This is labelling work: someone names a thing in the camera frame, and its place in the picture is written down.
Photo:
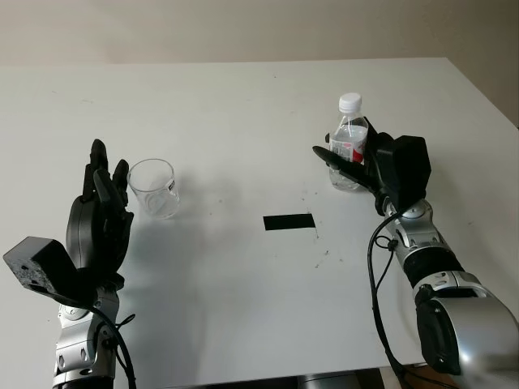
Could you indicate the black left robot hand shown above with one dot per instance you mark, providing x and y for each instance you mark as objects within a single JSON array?
[{"x": 87, "y": 227}]

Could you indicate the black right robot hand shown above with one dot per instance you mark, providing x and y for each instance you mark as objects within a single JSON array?
[{"x": 377, "y": 166}]

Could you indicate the clear plastic water bottle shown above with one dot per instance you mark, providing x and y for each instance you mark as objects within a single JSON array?
[{"x": 348, "y": 133}]

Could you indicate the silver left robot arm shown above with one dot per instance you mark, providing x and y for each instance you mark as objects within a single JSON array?
[{"x": 83, "y": 348}]

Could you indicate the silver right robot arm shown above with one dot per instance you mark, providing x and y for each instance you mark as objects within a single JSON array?
[{"x": 450, "y": 283}]

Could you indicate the clear glass cup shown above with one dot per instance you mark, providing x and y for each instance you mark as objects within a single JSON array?
[{"x": 156, "y": 190}]

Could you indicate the black tape strip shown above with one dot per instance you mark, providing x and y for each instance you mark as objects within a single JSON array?
[{"x": 288, "y": 222}]

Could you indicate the dark robot torso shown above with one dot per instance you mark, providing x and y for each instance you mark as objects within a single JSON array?
[{"x": 328, "y": 381}]

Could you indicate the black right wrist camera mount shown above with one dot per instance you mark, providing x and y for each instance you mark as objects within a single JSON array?
[{"x": 409, "y": 170}]

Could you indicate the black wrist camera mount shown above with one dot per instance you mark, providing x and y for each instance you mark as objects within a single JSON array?
[
  {"x": 409, "y": 170},
  {"x": 36, "y": 263}
]

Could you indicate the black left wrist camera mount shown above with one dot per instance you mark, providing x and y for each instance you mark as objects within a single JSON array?
[{"x": 36, "y": 263}]

